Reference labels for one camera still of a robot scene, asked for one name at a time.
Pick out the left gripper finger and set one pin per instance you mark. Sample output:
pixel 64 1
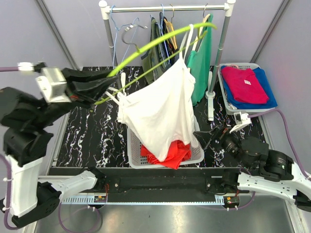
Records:
pixel 86 76
pixel 101 87

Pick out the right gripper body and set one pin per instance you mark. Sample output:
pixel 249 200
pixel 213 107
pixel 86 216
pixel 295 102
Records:
pixel 227 141

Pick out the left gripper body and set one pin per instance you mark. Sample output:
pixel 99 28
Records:
pixel 73 95

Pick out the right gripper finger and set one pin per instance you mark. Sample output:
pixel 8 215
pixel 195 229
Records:
pixel 206 136
pixel 212 144

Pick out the red tank top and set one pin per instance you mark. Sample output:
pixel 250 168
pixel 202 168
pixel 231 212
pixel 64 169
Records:
pixel 178 152

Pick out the white camisole top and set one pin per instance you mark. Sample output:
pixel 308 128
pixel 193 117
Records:
pixel 162 112

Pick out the light blue wire hanger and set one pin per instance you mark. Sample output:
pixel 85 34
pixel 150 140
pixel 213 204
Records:
pixel 118 39

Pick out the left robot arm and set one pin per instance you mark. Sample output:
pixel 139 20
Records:
pixel 26 117

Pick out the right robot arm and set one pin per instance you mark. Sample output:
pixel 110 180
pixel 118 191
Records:
pixel 263 169

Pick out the olive green tank top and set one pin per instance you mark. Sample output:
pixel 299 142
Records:
pixel 155 55

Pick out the yellow plastic hanger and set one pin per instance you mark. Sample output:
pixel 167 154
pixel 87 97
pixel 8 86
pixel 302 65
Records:
pixel 168 29

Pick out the white side basket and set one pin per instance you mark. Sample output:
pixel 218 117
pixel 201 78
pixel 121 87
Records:
pixel 229 108

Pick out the blue folded shirt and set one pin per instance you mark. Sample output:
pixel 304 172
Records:
pixel 261 76

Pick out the pink folded shirt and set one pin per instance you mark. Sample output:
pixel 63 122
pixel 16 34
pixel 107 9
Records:
pixel 243 86

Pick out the white clothes rack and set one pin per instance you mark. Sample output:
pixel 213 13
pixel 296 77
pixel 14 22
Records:
pixel 228 6

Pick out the white plastic basket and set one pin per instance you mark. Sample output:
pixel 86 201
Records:
pixel 137 161

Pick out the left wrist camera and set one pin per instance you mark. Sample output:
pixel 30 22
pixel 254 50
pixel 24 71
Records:
pixel 52 84

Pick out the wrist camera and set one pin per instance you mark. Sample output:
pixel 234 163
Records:
pixel 52 84
pixel 242 120

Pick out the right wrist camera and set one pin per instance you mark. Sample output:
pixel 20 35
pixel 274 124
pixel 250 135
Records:
pixel 242 120

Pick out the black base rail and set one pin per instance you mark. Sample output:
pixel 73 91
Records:
pixel 163 186

